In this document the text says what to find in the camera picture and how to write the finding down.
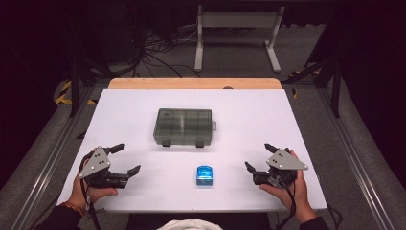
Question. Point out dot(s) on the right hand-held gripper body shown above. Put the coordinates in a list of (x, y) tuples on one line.
[(282, 161)]

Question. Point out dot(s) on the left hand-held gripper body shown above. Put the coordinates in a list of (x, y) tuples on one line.
[(95, 162)]

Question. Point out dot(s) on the small blue plastic case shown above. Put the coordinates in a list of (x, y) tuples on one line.
[(204, 175)]

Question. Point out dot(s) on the clear grey compartment storage box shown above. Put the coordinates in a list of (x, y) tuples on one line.
[(183, 127)]

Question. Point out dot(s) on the person's left hand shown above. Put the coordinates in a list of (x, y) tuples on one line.
[(95, 193)]

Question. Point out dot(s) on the person's right hand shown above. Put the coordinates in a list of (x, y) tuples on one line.
[(299, 191)]

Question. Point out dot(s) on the white board mat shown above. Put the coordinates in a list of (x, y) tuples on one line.
[(191, 198)]

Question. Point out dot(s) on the black metal stand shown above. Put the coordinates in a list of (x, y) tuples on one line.
[(335, 86), (75, 89)]

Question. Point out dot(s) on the yellow black hazard tape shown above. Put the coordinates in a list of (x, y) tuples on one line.
[(65, 91), (301, 73)]

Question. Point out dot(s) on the person's white clothing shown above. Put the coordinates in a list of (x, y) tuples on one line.
[(190, 225)]

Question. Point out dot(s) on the aluminium floor rail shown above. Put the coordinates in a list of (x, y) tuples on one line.
[(354, 159), (48, 166)]

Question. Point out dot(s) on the white metal desk frame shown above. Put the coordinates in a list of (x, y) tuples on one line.
[(237, 19)]

